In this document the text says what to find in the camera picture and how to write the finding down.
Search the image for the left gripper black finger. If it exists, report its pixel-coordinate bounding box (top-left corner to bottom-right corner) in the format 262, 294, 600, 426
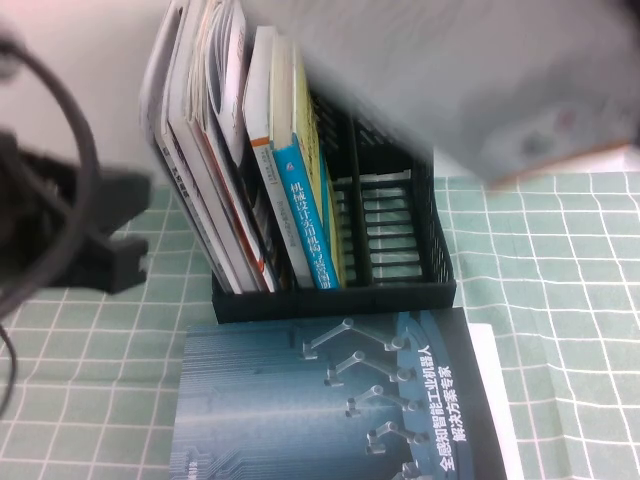
92, 169, 154, 237
54, 234, 151, 297

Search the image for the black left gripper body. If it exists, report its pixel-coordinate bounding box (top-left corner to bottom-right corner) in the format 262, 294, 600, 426
0, 127, 96, 301

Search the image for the white orange ROS2 book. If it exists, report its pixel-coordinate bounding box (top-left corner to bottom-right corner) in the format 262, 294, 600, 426
294, 0, 640, 189

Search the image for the dark grey spine book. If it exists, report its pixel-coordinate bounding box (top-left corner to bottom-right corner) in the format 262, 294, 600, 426
155, 130, 239, 294

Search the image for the white book orange band spine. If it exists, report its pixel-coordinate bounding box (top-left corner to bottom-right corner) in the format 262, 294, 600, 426
242, 24, 316, 290

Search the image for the blue spine yellow cover book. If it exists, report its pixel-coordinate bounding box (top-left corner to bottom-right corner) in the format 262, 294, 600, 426
269, 34, 346, 291

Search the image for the dark blue robot cover book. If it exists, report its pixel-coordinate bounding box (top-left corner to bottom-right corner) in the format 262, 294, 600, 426
168, 305, 509, 480

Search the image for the black plastic book holder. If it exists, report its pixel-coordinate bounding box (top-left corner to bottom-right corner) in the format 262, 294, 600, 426
212, 29, 459, 326

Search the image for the white thin folder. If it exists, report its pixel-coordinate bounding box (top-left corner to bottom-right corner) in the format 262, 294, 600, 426
138, 0, 181, 139

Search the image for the stack of leaning magazines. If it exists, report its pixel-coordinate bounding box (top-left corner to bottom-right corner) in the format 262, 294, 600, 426
187, 0, 279, 294

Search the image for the dark cover magazine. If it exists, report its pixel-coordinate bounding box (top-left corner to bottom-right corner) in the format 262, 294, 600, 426
234, 142, 284, 292

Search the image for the curled white grey magazine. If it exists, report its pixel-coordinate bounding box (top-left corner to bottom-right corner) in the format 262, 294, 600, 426
204, 0, 254, 171

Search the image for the green white checkered tablecloth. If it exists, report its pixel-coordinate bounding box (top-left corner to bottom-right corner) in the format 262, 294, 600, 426
0, 172, 640, 480

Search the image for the black cable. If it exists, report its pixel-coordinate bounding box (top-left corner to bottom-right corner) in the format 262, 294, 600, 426
0, 37, 101, 419

